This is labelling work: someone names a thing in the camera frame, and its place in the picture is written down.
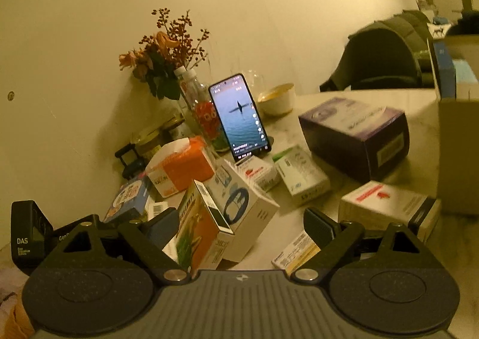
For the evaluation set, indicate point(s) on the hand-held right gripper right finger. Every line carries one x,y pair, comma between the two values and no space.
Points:
318,228

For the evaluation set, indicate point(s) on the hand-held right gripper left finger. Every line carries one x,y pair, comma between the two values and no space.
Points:
161,228

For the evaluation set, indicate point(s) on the cartoon children medicine box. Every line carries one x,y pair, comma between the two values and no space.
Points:
295,253

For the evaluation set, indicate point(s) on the green orange box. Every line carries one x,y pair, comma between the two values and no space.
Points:
194,234

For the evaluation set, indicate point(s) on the white box red label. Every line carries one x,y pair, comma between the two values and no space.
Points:
378,208

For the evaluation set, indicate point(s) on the white box blue tooth print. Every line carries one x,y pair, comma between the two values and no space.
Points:
243,212

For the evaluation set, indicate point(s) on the dark purple box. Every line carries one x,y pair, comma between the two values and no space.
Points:
336,140

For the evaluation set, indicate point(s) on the beige cardboard box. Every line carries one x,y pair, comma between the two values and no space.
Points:
460,155

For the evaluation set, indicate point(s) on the large blue box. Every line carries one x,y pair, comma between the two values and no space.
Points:
446,69

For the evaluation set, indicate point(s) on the small white barcode box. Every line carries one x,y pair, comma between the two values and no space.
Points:
157,209

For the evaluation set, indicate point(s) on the blue cartoon print box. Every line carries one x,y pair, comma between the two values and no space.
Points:
127,197

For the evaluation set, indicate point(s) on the white green medicine box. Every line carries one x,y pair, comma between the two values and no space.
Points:
299,178

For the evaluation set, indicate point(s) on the orange tissue box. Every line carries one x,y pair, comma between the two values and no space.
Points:
187,170

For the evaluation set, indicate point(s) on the person's orange sweater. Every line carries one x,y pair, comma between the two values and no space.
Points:
17,320

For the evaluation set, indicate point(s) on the small white strawberry print box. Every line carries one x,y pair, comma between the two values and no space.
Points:
258,170

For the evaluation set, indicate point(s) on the glass clamp jar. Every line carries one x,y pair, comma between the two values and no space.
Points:
149,144

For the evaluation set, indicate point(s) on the black phone stand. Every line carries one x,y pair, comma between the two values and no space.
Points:
270,145

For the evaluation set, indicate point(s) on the clear bottle orange label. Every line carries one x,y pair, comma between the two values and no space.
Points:
202,114

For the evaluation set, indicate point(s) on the cream bowl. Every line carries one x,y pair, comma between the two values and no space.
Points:
277,99

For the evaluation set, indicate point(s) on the smartphone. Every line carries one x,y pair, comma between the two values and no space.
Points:
239,114

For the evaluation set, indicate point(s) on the clear drinking glass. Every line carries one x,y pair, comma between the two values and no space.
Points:
254,84

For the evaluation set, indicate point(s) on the flower bouquet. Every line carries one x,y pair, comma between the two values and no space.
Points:
164,54

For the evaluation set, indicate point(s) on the dark green armchair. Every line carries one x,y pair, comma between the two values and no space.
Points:
374,58

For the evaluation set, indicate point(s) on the grey green sofa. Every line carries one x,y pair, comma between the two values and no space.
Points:
411,21

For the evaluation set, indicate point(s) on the deer print cushion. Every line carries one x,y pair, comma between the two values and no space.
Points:
439,30

